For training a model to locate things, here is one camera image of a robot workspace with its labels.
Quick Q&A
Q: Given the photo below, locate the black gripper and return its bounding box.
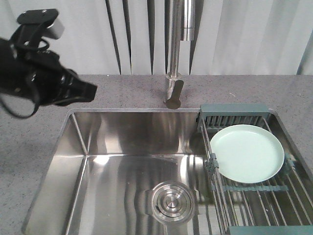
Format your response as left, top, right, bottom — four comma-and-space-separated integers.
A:
0, 39, 97, 106

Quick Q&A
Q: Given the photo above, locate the white curtain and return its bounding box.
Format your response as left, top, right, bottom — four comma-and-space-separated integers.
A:
0, 0, 313, 75

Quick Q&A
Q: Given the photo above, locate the grey-blue dish drying rack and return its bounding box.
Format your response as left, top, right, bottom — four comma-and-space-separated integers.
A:
198, 103, 313, 235

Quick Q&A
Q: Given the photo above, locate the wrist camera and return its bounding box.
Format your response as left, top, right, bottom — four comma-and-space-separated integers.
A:
12, 9, 65, 47

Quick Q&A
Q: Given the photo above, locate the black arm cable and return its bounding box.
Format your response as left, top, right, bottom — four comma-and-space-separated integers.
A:
0, 39, 51, 119

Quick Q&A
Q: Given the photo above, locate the round steel sink drain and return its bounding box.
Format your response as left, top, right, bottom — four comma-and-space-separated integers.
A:
149, 181, 197, 224

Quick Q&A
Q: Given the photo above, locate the light green round plate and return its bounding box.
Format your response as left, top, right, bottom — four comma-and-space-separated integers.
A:
210, 124, 285, 184

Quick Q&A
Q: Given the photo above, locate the stainless steel sink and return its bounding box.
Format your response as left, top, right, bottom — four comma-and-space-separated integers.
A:
22, 109, 219, 235

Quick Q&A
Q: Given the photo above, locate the chrome faucet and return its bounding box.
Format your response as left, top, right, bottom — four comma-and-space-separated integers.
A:
164, 0, 196, 110

